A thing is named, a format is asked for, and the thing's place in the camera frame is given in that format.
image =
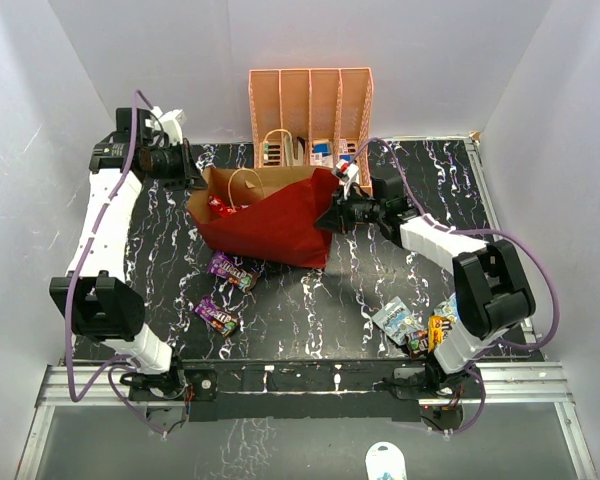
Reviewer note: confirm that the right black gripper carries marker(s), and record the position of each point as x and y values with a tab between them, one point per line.
337	217

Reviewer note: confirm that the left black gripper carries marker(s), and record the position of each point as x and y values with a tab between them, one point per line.
189	172

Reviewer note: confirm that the red chips bag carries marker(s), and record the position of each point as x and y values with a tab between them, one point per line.
219	208

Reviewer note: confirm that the red paper bag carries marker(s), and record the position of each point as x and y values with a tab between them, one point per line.
283	204

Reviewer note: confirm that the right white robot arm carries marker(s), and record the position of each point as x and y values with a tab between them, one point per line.
492	292

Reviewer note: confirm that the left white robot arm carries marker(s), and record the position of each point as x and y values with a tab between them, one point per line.
93	297

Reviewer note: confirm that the red white paper box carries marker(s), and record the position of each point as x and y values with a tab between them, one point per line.
321	153

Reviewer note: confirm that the grey stapler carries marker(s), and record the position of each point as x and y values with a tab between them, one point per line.
294	150

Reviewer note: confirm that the purple candy pack upper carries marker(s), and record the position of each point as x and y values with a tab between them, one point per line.
223	267

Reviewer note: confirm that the purple candy pack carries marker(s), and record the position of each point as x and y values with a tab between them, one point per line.
223	267
222	321

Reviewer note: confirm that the peach desk organizer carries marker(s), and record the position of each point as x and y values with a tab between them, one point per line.
312	103

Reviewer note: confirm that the light blue snack pouch left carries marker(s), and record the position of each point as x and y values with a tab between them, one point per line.
397	321

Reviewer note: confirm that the light blue snack pouch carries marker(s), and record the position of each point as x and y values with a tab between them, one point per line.
447	309
397	321

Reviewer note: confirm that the purple candy pack lower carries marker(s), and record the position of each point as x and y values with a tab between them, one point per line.
222	321

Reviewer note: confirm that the yellow candy pack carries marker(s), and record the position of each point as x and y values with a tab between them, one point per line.
438	328

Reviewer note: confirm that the light blue snack pouch right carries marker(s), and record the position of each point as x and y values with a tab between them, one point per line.
447	309

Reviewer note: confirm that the brown candy pack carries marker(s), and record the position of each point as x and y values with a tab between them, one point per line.
417	343

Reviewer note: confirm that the white oval object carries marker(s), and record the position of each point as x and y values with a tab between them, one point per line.
385	461

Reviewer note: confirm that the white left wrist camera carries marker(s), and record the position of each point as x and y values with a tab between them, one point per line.
168	124

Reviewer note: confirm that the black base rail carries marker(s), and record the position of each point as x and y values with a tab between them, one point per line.
298	389

